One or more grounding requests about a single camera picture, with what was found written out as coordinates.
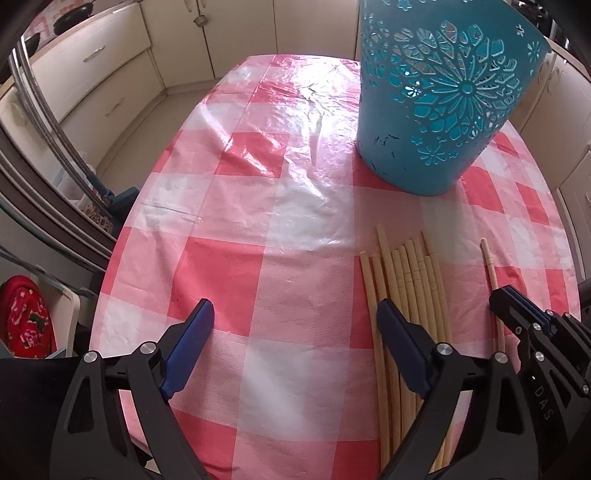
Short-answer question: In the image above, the black frying pan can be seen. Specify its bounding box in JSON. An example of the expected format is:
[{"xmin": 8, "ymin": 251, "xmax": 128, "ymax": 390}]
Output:
[{"xmin": 53, "ymin": 1, "xmax": 94, "ymax": 36}]

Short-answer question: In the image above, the red floral cloth item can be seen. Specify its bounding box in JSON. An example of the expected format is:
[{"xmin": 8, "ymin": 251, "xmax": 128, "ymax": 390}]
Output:
[{"xmin": 0, "ymin": 275, "xmax": 57, "ymax": 359}]

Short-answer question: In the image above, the pink white checkered tablecloth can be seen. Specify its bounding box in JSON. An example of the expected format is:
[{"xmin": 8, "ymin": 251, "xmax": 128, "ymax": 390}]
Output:
[{"xmin": 90, "ymin": 55, "xmax": 580, "ymax": 479}]

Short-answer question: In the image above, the mop with metal pole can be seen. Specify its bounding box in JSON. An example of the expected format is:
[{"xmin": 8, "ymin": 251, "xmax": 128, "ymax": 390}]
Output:
[{"xmin": 8, "ymin": 38, "xmax": 112, "ymax": 215}]

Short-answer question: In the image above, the blue dustpan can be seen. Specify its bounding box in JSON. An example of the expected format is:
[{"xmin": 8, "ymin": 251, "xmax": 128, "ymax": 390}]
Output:
[{"xmin": 87, "ymin": 174, "xmax": 139, "ymax": 229}]

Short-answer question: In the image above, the teal perforated plastic basket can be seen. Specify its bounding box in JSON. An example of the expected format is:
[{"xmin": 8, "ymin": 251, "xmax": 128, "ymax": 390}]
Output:
[{"xmin": 356, "ymin": 0, "xmax": 550, "ymax": 196}]

